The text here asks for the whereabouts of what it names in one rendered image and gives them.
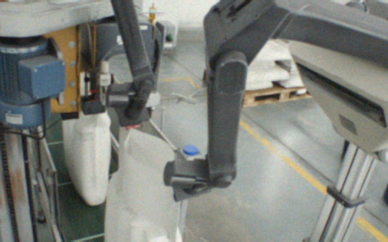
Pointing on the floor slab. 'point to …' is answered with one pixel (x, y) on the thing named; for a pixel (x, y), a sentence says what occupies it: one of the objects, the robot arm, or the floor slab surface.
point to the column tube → (19, 190)
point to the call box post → (182, 217)
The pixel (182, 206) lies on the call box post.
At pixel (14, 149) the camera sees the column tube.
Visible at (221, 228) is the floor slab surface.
